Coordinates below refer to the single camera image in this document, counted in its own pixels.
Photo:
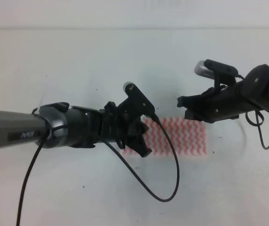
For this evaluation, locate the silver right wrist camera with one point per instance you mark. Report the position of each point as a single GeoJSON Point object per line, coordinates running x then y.
{"type": "Point", "coordinates": [219, 72]}

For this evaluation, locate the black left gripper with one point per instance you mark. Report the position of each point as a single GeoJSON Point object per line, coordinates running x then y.
{"type": "Point", "coordinates": [121, 124]}

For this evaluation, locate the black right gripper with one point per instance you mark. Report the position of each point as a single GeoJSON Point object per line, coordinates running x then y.
{"type": "Point", "coordinates": [214, 108]}

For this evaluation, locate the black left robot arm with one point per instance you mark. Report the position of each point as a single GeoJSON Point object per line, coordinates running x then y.
{"type": "Point", "coordinates": [60, 124]}

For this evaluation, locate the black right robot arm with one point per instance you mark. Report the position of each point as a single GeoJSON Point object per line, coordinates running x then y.
{"type": "Point", "coordinates": [250, 94]}

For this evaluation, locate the pink white wavy striped towel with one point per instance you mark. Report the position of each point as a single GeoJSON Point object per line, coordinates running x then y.
{"type": "Point", "coordinates": [188, 137]}

